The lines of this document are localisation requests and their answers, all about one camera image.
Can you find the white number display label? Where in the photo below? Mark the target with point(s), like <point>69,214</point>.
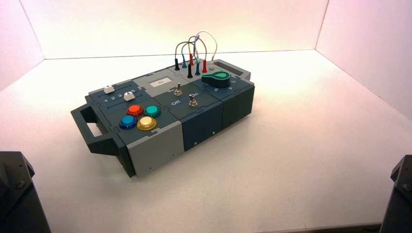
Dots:
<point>161,82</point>

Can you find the grey and blue task box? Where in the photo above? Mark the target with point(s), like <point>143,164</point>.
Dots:
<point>161,151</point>

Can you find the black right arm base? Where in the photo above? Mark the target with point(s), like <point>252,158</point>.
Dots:
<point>399,202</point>

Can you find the blue round push button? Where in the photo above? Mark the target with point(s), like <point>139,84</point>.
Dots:
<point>128,122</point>

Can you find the green rotary knob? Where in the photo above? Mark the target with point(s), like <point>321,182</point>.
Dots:
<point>215,79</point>

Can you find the green round push button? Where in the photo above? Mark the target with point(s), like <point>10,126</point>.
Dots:
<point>152,111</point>

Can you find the yellow round push button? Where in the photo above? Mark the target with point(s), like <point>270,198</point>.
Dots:
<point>146,123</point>

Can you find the white slider knob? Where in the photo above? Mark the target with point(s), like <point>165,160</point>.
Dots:
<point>108,89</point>
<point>129,96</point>

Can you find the red round push button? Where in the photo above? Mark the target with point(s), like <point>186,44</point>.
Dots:
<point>135,110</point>

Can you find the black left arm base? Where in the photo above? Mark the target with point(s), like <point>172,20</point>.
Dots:
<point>19,199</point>

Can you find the metal toggle switch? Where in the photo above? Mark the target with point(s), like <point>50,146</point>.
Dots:
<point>178,90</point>
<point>193,102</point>

